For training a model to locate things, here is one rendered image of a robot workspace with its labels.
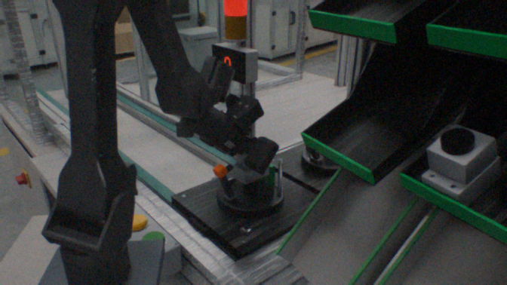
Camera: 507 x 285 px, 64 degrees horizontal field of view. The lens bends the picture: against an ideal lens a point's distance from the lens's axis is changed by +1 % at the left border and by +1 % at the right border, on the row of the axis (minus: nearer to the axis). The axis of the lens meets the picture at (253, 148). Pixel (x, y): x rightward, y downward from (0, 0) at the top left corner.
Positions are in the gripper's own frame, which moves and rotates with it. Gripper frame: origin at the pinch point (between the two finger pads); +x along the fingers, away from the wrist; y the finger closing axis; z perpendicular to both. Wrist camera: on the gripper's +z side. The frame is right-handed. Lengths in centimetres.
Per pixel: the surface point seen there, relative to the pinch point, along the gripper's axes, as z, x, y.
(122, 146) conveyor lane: -16, 6, 53
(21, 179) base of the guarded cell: -49, 8, 105
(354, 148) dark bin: 5.5, -12.4, -27.4
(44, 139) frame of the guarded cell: -28, -2, 81
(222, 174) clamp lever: -6.6, -4.9, -1.1
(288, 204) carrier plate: -5.0, 10.4, -6.6
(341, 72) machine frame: 61, 88, 61
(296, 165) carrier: 4.1, 20.2, 4.4
